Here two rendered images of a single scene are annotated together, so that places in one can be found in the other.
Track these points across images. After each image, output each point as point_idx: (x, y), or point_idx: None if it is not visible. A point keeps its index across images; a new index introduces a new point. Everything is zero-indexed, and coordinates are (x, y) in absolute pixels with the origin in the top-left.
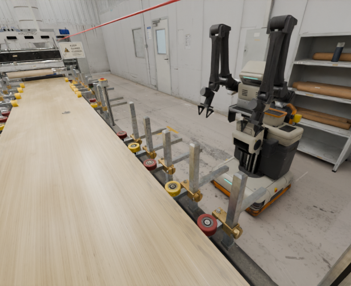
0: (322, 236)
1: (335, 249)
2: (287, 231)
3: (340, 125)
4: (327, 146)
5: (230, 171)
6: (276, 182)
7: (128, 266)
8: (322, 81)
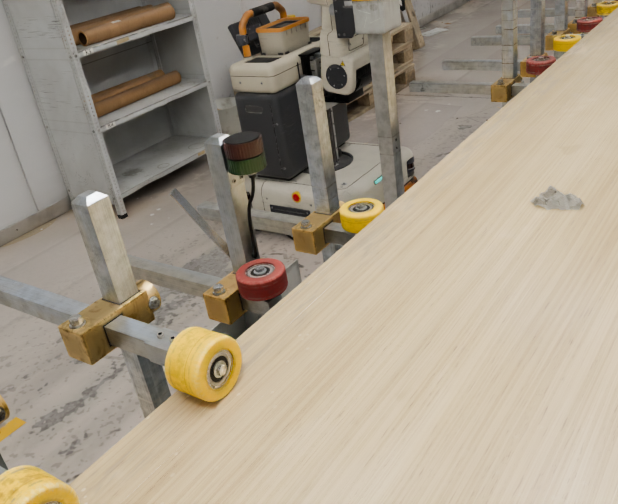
0: None
1: (414, 152)
2: (415, 175)
3: (171, 80)
4: (153, 148)
5: (349, 175)
6: (350, 142)
7: None
8: (58, 25)
